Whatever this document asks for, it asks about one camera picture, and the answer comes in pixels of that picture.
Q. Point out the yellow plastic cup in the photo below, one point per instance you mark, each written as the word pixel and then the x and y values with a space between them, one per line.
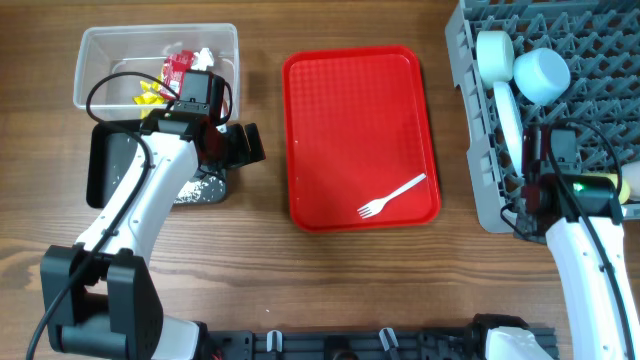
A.
pixel 625 190

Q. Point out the clear plastic bin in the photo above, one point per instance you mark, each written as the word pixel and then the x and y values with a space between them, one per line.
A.
pixel 144 48

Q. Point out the grey dishwasher rack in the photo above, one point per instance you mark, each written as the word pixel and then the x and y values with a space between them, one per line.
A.
pixel 599 40

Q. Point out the white rice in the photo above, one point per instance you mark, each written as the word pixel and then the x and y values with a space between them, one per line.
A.
pixel 209 190

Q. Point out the green bowl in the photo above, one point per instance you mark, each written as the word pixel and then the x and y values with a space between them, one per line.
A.
pixel 495 57

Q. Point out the light blue plate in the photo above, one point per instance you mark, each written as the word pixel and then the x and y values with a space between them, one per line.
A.
pixel 510 121

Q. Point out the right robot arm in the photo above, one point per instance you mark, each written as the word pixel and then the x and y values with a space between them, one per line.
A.
pixel 579 218

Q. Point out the black plastic tray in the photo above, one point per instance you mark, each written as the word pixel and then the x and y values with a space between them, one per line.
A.
pixel 111 154

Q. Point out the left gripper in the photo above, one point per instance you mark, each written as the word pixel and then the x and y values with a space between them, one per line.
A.
pixel 240 155

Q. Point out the red serving tray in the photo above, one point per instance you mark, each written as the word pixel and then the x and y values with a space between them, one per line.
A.
pixel 356 129

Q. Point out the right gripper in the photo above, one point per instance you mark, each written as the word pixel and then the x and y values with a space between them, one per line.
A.
pixel 531 231

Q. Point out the yellow snack wrapper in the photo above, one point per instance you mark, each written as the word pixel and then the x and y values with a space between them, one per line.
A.
pixel 153 93

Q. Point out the white napkin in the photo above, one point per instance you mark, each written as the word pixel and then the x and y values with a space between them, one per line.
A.
pixel 203 60

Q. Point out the white plastic cup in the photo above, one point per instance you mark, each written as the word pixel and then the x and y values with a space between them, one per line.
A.
pixel 631 175

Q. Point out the light blue bowl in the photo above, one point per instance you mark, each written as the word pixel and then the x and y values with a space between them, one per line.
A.
pixel 541 75

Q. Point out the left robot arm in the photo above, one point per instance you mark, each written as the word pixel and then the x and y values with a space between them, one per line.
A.
pixel 98 295

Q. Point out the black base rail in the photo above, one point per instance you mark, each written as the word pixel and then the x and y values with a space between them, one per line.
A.
pixel 409 345

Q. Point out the red snack wrapper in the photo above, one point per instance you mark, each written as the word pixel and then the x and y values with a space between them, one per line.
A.
pixel 173 70

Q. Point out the white plastic fork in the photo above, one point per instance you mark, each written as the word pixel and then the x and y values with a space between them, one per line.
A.
pixel 374 207

